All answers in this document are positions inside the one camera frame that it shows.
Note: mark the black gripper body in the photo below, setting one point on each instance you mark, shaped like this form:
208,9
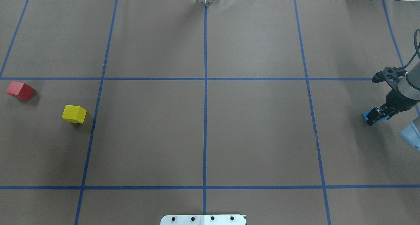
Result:
396,99

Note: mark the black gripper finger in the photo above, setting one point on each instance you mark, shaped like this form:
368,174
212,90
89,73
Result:
378,109
374,118

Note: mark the blue block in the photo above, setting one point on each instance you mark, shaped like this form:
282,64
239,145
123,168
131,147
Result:
365,116

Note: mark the yellow block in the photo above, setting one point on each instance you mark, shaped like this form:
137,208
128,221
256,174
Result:
74,114

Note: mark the red block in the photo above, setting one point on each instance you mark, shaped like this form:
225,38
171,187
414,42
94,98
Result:
20,90

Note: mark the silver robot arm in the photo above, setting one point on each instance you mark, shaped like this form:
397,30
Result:
404,93

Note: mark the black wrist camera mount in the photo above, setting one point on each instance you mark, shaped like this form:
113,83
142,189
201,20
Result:
391,75

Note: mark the white camera post with base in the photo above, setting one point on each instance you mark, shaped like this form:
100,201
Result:
204,219

